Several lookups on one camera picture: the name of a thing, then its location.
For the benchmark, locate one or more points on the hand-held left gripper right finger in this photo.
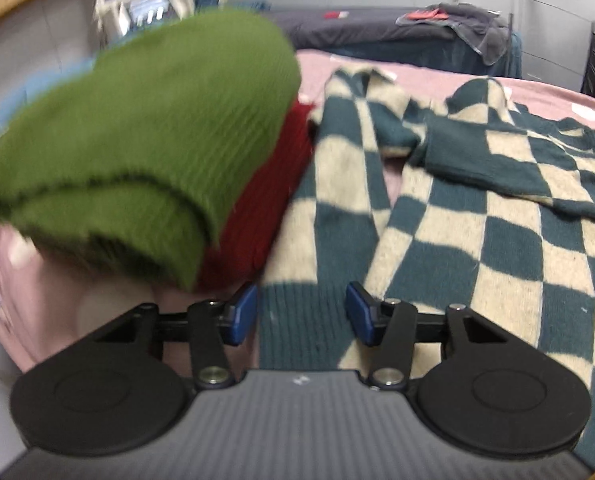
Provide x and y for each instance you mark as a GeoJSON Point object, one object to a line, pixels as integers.
{"type": "Point", "coordinates": [362, 315]}

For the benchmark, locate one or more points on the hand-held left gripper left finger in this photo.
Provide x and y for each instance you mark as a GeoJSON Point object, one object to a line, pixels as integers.
{"type": "Point", "coordinates": [242, 315]}

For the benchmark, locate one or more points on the checkered teal and cream sweater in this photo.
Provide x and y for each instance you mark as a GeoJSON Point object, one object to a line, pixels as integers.
{"type": "Point", "coordinates": [477, 240]}

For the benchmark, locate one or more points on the red knit cardigan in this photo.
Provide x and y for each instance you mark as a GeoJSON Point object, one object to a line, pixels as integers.
{"type": "Point", "coordinates": [262, 200]}

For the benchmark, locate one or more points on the green knit sweater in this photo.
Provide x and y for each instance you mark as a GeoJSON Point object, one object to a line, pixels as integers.
{"type": "Point", "coordinates": [142, 125]}

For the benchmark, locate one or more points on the dark grey bed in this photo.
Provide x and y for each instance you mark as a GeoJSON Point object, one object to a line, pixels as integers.
{"type": "Point", "coordinates": [377, 35]}

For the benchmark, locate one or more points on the red marker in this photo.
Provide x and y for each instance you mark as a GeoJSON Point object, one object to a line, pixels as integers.
{"type": "Point", "coordinates": [337, 14]}

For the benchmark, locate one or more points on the red cloth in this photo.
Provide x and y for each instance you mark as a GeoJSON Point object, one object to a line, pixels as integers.
{"type": "Point", "coordinates": [425, 15]}

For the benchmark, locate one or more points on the grey towel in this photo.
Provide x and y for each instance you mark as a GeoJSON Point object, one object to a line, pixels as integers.
{"type": "Point", "coordinates": [477, 30]}

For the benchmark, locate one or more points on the light blue cloth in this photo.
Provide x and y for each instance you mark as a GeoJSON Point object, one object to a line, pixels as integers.
{"type": "Point", "coordinates": [32, 90]}

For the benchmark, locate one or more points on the white machine with knobs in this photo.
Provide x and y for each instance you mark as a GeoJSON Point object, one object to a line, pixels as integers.
{"type": "Point", "coordinates": [152, 10]}

